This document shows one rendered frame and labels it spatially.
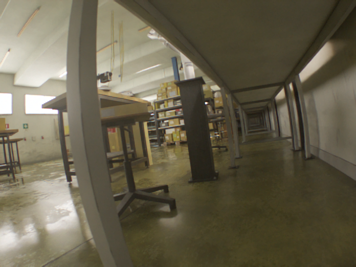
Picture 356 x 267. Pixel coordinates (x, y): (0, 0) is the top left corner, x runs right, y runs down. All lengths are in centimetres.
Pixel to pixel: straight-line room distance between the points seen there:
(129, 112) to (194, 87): 70
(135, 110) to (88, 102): 72
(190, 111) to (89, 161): 129
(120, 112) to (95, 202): 77
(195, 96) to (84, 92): 128
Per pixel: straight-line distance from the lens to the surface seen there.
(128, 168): 117
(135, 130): 274
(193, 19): 80
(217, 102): 883
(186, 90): 154
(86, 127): 29
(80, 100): 29
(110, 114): 102
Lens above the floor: 43
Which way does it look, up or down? level
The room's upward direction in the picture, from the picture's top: 8 degrees counter-clockwise
